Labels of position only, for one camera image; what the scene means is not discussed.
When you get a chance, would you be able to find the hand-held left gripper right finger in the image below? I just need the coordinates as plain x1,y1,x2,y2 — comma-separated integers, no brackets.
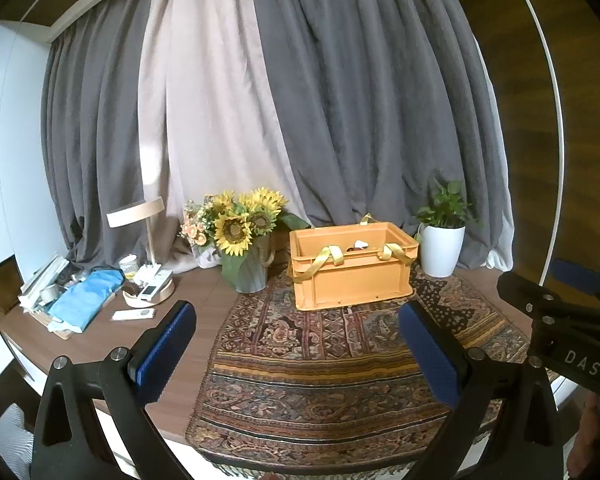
397,301,566,480

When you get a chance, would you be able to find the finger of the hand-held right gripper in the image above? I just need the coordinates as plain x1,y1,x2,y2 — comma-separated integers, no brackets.
496,271,600,356
551,258,600,297

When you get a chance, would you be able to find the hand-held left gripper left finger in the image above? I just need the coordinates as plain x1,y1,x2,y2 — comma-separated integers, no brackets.
30,300,198,480

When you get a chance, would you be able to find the orange plastic crate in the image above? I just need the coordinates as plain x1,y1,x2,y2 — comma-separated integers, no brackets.
288,214,420,312

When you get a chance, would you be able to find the person's right hand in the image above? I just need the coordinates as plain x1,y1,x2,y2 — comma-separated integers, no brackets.
569,392,600,478

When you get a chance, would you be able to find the white sheer curtain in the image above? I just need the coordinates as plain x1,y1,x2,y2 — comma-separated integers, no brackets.
482,80,516,271

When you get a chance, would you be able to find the flat white remote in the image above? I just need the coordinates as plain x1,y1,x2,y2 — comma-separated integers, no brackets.
111,308,157,322

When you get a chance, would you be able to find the white remote control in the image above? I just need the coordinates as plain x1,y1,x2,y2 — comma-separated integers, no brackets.
140,269,173,302

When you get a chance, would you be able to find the potted green plant white pot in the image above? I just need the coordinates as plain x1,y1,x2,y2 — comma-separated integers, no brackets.
412,179,483,279

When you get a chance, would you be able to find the blue cloth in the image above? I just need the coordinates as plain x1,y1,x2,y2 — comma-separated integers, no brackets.
47,269,126,333

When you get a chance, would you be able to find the patterned rug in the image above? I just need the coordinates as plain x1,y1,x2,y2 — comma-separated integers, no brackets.
185,260,561,476

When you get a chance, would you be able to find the grey ribbed vase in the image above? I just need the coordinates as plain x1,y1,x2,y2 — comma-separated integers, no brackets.
221,237,271,294

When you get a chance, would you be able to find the small orange flower bouquet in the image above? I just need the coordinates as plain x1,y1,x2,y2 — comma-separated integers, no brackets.
179,199,218,248

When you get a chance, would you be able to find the sunflower bouquet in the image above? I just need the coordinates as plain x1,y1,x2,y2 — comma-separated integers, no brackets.
207,187,311,281

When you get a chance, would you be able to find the white desk lamp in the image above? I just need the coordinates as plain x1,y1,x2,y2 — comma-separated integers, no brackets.
106,196,176,309

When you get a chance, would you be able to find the white ribbed cushion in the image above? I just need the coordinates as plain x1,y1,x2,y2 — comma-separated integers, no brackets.
0,402,36,480

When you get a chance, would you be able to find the grey curtain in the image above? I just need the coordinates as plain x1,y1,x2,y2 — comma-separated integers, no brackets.
40,0,173,273
247,0,513,271

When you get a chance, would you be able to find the white cabinet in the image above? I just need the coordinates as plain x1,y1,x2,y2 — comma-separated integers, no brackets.
0,20,51,281

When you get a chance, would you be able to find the beige curtain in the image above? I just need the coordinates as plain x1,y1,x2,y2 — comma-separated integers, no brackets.
137,0,311,273

